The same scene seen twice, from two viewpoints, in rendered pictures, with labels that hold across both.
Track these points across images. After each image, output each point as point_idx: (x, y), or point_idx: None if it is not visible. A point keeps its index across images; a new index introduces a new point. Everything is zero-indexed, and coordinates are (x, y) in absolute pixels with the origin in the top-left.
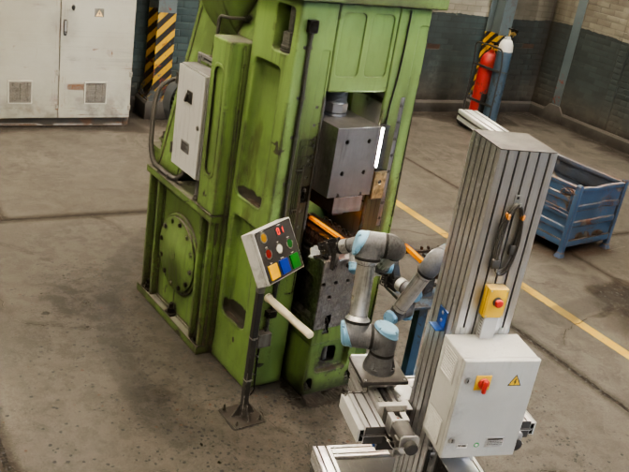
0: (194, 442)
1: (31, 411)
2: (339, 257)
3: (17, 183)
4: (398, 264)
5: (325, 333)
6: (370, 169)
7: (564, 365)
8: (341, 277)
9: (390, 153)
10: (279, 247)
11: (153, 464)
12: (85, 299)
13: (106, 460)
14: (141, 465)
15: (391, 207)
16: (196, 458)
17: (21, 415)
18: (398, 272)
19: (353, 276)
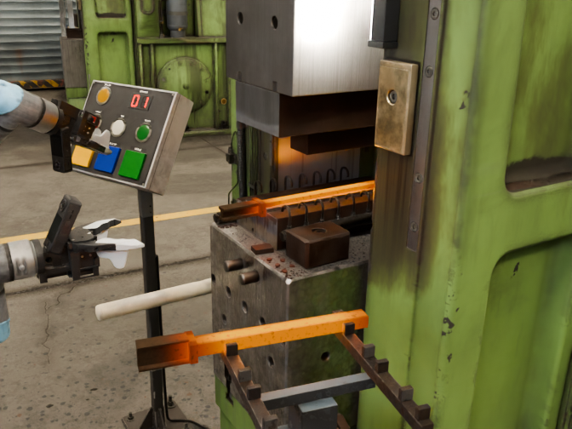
0: (99, 383)
1: (171, 282)
2: (241, 236)
3: None
4: (62, 216)
5: (230, 403)
6: (285, 15)
7: None
8: (234, 286)
9: (431, 4)
10: (117, 125)
11: (62, 355)
12: None
13: (78, 326)
14: (61, 347)
15: (453, 212)
16: (64, 386)
17: (164, 277)
18: (53, 234)
19: (252, 304)
